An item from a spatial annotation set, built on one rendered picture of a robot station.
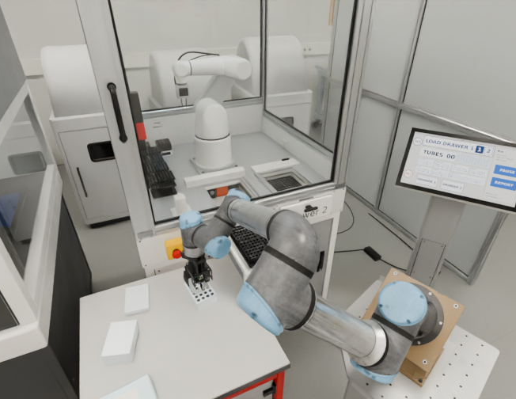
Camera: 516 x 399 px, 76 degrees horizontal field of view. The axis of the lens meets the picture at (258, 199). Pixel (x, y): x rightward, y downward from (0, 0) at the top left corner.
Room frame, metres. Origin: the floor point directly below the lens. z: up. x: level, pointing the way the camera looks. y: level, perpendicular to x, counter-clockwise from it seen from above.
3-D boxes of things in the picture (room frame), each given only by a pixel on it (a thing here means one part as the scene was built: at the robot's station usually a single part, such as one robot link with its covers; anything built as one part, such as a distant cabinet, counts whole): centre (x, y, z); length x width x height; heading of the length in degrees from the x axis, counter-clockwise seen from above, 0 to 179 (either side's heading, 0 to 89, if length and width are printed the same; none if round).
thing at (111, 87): (1.01, 0.44, 1.45); 0.05 x 0.03 x 0.19; 25
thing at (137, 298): (0.88, 0.47, 0.77); 0.13 x 0.09 x 0.02; 16
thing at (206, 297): (0.90, 0.23, 0.78); 0.12 x 0.08 x 0.04; 33
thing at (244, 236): (1.09, 0.00, 0.87); 0.22 x 0.18 x 0.06; 25
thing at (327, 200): (1.33, -0.24, 0.87); 0.29 x 0.02 x 0.11; 115
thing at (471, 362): (0.67, -0.49, 0.70); 0.45 x 0.44 x 0.12; 44
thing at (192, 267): (0.87, 0.22, 0.95); 0.09 x 0.08 x 0.12; 33
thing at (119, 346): (0.68, 0.46, 0.79); 0.13 x 0.09 x 0.05; 7
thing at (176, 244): (1.05, 0.34, 0.88); 0.07 x 0.05 x 0.07; 115
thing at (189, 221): (0.87, 0.22, 1.11); 0.09 x 0.08 x 0.11; 47
